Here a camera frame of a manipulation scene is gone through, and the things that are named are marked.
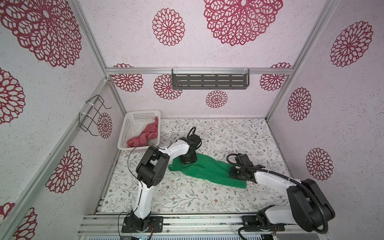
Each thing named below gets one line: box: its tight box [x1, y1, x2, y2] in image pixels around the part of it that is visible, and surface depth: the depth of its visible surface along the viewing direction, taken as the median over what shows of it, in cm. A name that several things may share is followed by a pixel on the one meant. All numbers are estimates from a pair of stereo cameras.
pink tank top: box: [126, 116, 159, 148], surface depth 101 cm
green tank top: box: [168, 153, 247, 189], surface depth 92 cm
